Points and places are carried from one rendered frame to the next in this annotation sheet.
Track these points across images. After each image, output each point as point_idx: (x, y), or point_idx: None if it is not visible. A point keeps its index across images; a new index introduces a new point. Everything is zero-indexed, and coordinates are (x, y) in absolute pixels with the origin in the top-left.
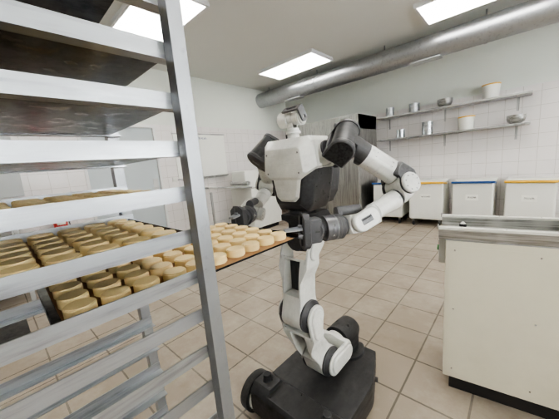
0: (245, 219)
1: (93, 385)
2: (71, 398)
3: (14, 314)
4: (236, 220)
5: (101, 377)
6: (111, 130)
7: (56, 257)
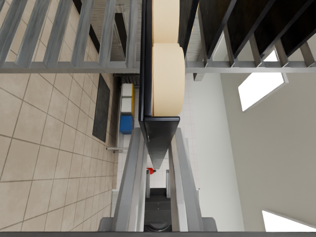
0: (157, 215)
1: (55, 19)
2: (57, 8)
3: (133, 3)
4: (157, 194)
5: (56, 27)
6: (275, 31)
7: None
